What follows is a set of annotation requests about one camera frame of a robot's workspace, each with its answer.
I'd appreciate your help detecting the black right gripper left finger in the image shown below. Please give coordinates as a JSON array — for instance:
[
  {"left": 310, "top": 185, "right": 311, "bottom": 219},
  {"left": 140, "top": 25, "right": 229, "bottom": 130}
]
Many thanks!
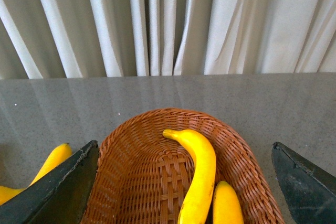
[{"left": 1, "top": 140, "right": 99, "bottom": 223}]

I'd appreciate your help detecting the curved yellow banana in basket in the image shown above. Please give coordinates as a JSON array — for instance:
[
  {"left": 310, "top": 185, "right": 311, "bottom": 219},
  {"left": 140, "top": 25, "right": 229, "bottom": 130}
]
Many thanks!
[{"left": 163, "top": 129, "right": 216, "bottom": 223}]

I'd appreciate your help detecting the brown wicker basket right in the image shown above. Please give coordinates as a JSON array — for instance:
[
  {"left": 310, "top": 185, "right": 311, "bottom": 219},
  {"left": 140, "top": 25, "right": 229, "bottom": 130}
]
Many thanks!
[{"left": 81, "top": 108, "right": 284, "bottom": 223}]

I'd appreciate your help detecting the white pleated curtain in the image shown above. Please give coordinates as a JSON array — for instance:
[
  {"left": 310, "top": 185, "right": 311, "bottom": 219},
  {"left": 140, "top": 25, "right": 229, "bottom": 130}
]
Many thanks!
[{"left": 1, "top": 0, "right": 335, "bottom": 79}]

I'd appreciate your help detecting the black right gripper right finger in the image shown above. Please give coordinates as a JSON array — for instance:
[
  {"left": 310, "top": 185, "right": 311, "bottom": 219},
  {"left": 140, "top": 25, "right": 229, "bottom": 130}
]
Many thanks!
[{"left": 271, "top": 142, "right": 335, "bottom": 223}]

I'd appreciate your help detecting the yellow banana on table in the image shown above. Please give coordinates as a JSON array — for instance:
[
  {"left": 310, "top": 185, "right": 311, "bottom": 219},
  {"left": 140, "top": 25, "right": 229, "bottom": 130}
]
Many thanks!
[{"left": 1, "top": 143, "right": 72, "bottom": 205}]

